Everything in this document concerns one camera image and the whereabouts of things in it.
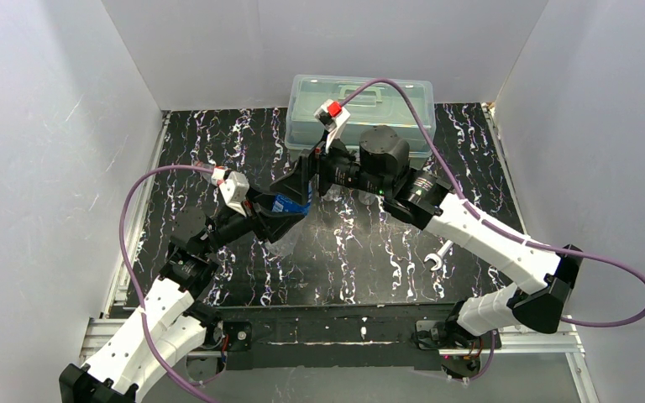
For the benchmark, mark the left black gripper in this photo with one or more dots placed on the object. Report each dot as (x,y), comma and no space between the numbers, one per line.
(254,217)

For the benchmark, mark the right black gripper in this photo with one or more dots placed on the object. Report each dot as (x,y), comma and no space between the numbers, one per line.
(320,175)

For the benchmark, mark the blue label plastic bottle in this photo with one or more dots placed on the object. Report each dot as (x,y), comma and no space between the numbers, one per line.
(286,245)

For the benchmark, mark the clear unlabelled plastic bottle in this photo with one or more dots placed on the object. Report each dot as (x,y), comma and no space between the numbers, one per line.
(368,199)

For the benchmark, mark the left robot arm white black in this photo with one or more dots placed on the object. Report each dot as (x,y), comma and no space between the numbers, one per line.
(170,320)

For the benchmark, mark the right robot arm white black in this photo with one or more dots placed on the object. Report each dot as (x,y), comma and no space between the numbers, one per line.
(541,281)

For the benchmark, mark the translucent plastic storage box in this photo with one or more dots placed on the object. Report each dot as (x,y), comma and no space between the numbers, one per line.
(379,104)

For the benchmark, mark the silver open-end wrench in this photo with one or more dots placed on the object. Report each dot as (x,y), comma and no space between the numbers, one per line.
(434,260)

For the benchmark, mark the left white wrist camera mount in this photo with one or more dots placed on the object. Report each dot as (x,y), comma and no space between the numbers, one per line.
(233,187)

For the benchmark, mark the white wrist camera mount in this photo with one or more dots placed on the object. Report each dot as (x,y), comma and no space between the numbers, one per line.
(334,117)
(233,187)

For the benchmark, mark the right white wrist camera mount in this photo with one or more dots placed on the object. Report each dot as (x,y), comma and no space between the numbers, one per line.
(334,117)

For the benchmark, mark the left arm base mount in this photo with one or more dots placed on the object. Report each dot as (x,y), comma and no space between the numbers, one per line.
(226,337)

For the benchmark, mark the aluminium frame rail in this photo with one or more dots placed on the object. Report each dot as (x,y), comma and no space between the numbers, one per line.
(290,337)

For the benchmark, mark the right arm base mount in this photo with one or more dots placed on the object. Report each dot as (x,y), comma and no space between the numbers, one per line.
(463,357)

